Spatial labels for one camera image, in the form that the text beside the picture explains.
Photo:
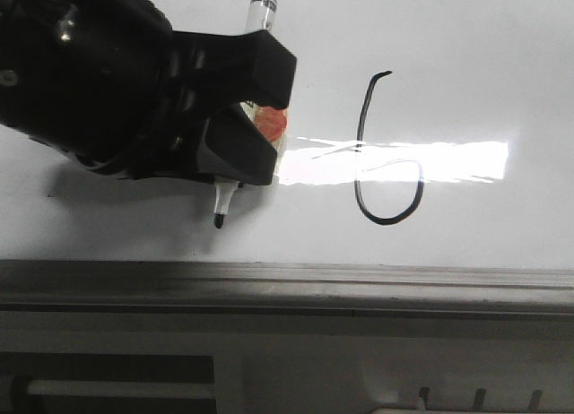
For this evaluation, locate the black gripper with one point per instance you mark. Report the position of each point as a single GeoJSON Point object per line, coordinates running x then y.
{"type": "Point", "coordinates": [107, 83]}

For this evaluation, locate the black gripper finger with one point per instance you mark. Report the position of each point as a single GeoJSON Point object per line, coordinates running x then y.
{"type": "Point", "coordinates": [230, 146]}
{"type": "Point", "coordinates": [225, 70]}

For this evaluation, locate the white whiteboard with grey frame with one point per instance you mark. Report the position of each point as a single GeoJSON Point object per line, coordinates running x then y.
{"type": "Point", "coordinates": [427, 166]}

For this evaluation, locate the grey metal stand frame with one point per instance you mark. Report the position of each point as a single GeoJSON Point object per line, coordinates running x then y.
{"type": "Point", "coordinates": [62, 362]}

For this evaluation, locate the black whiteboard marker with tape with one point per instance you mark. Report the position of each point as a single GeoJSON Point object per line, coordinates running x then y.
{"type": "Point", "coordinates": [270, 122]}

